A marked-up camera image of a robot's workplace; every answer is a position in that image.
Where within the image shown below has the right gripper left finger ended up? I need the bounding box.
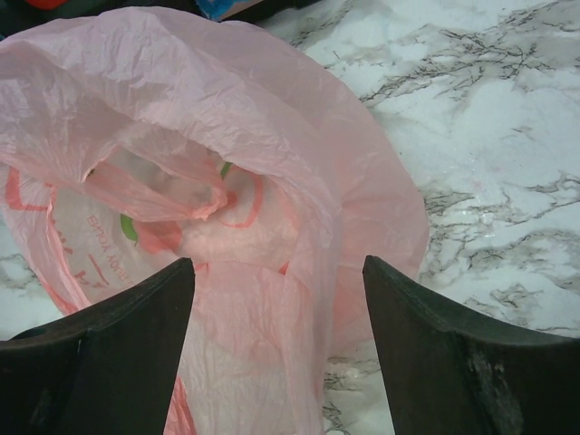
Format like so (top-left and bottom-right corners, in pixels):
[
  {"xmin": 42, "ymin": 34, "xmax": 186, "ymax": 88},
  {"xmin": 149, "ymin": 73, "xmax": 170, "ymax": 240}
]
[{"xmin": 1, "ymin": 258, "xmax": 195, "ymax": 434}]

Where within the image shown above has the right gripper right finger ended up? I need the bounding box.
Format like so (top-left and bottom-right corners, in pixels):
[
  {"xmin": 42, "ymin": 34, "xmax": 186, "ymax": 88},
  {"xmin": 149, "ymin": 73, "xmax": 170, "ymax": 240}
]
[{"xmin": 362, "ymin": 256, "xmax": 579, "ymax": 434}]

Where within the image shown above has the pink plastic bag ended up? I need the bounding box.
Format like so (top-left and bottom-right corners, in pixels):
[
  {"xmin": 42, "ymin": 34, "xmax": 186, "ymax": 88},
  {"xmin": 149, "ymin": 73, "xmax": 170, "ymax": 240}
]
[{"xmin": 1, "ymin": 7, "xmax": 429, "ymax": 434}]

